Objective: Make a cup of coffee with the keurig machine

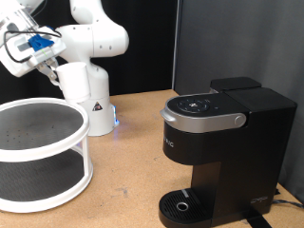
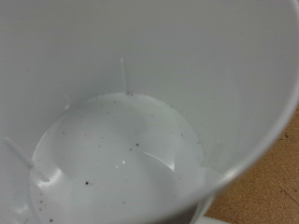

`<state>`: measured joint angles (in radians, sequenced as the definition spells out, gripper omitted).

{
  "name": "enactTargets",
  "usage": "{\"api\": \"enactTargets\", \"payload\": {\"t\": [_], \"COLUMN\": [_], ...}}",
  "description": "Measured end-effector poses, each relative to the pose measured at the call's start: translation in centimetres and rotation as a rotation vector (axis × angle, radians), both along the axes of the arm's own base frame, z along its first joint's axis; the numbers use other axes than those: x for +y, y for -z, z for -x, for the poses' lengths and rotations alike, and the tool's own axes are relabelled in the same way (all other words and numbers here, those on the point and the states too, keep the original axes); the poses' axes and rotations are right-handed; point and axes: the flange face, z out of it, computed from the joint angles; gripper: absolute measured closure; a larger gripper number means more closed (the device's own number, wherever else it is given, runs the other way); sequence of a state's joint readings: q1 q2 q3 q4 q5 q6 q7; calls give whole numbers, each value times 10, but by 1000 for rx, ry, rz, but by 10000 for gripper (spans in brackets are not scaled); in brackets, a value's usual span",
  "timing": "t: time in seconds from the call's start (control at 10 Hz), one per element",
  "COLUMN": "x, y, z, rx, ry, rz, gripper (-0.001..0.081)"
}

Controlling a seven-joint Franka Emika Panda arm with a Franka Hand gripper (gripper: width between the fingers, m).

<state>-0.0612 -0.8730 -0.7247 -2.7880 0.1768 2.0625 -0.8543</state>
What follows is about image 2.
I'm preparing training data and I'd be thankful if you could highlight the white mug green taped handle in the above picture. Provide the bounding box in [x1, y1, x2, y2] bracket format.
[0, 0, 299, 224]

